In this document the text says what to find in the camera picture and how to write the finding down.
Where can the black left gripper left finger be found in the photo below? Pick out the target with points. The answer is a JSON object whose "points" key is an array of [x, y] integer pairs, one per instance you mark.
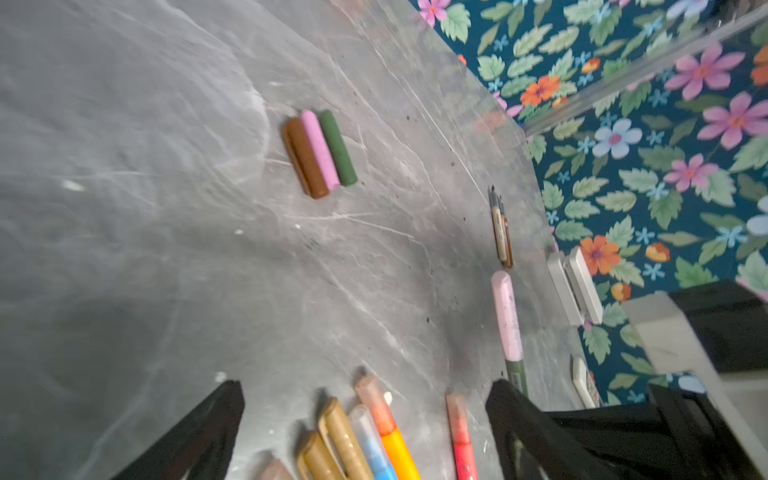
{"points": [[199, 446]]}

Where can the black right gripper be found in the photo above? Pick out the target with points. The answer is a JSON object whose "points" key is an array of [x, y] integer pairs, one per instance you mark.
{"points": [[676, 434]]}

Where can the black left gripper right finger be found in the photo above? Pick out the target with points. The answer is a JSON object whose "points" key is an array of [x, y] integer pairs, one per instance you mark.
{"points": [[513, 417]]}

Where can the tan pen gold cap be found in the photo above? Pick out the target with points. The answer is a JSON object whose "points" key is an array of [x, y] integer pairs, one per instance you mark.
{"points": [[314, 460]]}

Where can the green pen pink cap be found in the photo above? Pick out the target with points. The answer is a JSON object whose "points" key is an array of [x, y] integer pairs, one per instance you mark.
{"points": [[509, 329]]}

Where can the pink pen gold cap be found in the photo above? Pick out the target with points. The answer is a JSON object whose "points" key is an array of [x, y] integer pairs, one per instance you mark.
{"points": [[337, 434]]}

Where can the beige pen body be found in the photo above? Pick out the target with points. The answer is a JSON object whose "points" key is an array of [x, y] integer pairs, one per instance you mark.
{"points": [[498, 227]]}

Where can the brown pen cap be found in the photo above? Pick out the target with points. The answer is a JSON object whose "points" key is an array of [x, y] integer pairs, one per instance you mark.
{"points": [[303, 159]]}

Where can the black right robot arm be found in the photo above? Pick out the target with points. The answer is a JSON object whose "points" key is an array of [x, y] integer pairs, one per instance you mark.
{"points": [[718, 334]]}

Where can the red highlighter pen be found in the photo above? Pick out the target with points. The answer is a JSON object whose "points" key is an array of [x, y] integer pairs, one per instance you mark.
{"points": [[461, 438]]}

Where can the purple highlighter pen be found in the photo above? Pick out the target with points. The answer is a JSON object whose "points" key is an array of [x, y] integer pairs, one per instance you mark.
{"points": [[276, 470]]}

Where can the blue highlighter pen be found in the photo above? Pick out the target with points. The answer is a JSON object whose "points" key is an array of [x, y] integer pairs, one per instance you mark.
{"points": [[371, 444]]}

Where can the orange highlighter pen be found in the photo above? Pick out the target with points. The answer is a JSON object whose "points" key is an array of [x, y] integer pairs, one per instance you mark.
{"points": [[372, 396]]}

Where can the white remote control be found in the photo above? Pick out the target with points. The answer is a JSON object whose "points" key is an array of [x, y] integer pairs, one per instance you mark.
{"points": [[584, 384]]}

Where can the white rectangular box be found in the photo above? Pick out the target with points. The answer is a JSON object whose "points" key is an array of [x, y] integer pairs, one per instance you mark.
{"points": [[575, 288]]}

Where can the aluminium frame post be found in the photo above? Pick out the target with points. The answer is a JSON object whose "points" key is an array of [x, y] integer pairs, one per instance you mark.
{"points": [[730, 19]]}

